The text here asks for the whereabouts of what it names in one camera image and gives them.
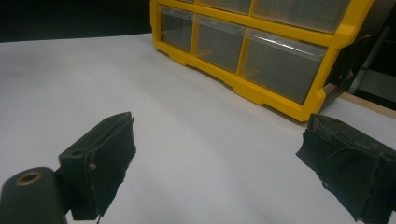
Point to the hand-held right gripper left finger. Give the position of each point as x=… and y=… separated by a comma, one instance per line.
x=102, y=161

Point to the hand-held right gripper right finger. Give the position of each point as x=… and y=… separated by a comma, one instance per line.
x=351, y=161

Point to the yellow drawer cabinet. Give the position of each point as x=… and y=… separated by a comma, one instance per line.
x=311, y=105

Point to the grey metal stand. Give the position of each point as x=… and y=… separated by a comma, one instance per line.
x=376, y=82

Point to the wide clear plastic drawer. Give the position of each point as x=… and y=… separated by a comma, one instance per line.
x=280, y=71
x=302, y=14

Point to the small clear plastic drawer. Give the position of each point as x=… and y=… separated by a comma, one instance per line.
x=176, y=29

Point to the medium clear plastic drawer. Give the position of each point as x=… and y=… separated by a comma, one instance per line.
x=225, y=5
x=218, y=45

